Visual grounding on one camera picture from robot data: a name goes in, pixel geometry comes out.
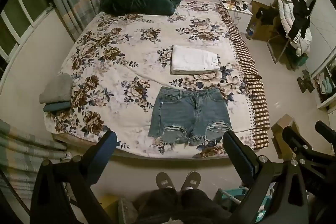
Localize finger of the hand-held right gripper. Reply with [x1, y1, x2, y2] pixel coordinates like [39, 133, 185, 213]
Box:
[282, 126, 313, 159]
[315, 121, 336, 141]

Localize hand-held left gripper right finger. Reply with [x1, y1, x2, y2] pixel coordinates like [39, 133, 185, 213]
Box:
[223, 130, 311, 224]

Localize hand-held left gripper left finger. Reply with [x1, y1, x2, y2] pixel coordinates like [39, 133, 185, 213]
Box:
[30, 130, 118, 224]

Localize blue denim shorts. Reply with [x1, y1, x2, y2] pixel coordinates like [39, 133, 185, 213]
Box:
[148, 86, 233, 147]

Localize folded white pants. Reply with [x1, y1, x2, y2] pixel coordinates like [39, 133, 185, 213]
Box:
[170, 45, 221, 75]

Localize small cardboard box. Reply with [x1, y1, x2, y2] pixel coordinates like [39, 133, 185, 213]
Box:
[270, 114, 300, 159]

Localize teal storage box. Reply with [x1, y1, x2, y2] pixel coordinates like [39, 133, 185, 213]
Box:
[215, 186, 273, 219]

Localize white shelf unit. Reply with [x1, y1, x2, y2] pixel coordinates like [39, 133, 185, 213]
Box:
[310, 56, 336, 109]

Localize brown checkered blanket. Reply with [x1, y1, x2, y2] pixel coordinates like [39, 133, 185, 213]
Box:
[215, 2, 271, 149]

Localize person's right grey slipper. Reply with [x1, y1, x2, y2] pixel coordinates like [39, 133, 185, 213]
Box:
[181, 171, 202, 191]

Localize person's grey slipper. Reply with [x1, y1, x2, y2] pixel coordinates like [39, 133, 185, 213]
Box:
[181, 171, 202, 191]
[155, 172, 173, 189]

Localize person's right leg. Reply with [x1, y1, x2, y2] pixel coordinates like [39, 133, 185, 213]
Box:
[179, 189, 229, 224]

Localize person's leg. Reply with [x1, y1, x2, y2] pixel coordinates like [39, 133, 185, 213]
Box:
[179, 189, 229, 224]
[134, 187, 181, 224]

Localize yellow box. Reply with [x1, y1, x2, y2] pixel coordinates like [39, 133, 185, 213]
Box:
[101, 195, 119, 217]

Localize folded teal cloth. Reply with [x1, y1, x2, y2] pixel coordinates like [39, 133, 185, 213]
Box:
[43, 101, 71, 112]

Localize person's left grey slipper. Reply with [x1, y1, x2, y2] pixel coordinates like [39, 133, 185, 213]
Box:
[155, 172, 173, 189]

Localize folded grey cloth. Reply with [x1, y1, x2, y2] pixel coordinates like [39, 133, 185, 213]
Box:
[39, 74, 72, 104]

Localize person's left leg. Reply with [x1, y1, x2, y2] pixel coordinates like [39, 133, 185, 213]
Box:
[134, 187, 181, 224]

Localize bed with floral sheet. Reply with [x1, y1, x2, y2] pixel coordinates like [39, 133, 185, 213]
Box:
[43, 1, 263, 159]

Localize folding chair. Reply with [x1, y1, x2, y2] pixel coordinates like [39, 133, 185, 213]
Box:
[266, 30, 292, 64]

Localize large cardboard box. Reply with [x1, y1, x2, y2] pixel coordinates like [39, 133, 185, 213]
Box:
[245, 0, 282, 42]

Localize chair piled with clothes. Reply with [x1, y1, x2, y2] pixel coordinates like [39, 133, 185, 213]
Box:
[274, 0, 313, 56]

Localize black hanging garment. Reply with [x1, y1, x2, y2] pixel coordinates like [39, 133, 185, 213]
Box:
[289, 0, 312, 39]

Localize black cloth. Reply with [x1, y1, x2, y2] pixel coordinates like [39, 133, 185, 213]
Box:
[256, 7, 279, 25]

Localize white nightstand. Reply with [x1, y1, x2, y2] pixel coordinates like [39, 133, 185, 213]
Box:
[222, 1, 253, 35]

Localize window frame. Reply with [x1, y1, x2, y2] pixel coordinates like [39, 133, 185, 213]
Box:
[0, 0, 55, 72]

